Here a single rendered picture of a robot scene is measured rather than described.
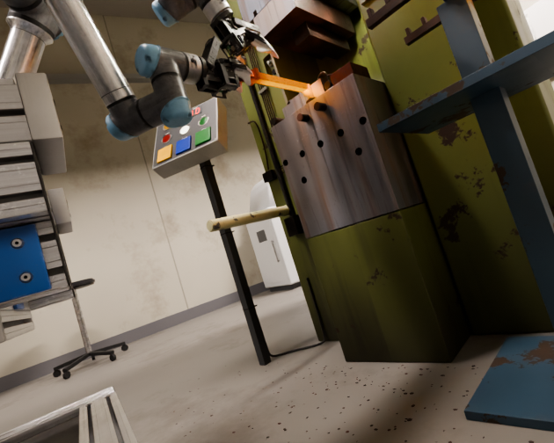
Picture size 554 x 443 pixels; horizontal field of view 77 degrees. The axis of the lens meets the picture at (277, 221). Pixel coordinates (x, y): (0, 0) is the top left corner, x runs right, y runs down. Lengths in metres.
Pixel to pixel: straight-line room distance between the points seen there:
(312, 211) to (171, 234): 3.07
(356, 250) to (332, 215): 0.14
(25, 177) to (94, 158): 3.84
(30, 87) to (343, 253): 0.98
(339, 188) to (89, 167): 3.44
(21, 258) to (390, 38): 1.22
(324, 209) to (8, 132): 0.95
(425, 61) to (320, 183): 0.51
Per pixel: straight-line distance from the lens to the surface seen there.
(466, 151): 1.25
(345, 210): 1.20
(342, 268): 1.25
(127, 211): 4.19
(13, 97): 0.55
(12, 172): 0.51
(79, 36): 0.99
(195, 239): 4.26
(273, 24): 1.52
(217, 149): 1.52
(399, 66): 1.35
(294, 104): 1.39
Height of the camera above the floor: 0.47
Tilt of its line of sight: 4 degrees up
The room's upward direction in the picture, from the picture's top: 17 degrees counter-clockwise
